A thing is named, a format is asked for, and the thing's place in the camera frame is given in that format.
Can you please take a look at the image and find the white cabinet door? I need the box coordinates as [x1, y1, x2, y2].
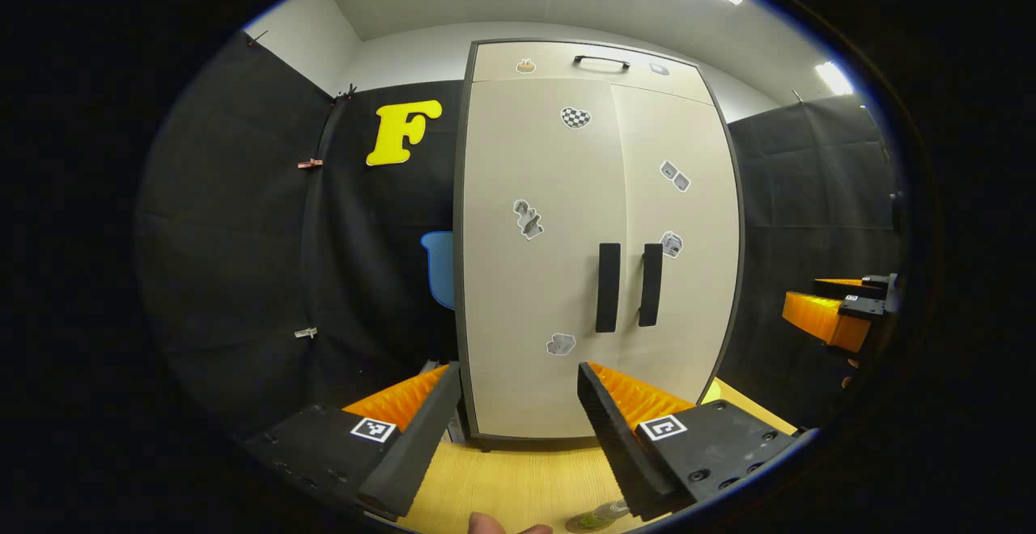
[464, 77, 626, 439]
[609, 83, 740, 403]

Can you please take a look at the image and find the small ceiling light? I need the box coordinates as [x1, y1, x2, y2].
[813, 61, 856, 98]

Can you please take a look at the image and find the white cabinet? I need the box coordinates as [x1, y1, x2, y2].
[452, 38, 745, 451]

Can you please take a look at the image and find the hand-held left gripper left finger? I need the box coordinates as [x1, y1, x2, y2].
[243, 362, 462, 519]

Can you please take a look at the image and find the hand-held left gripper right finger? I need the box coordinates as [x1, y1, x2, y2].
[577, 362, 802, 523]

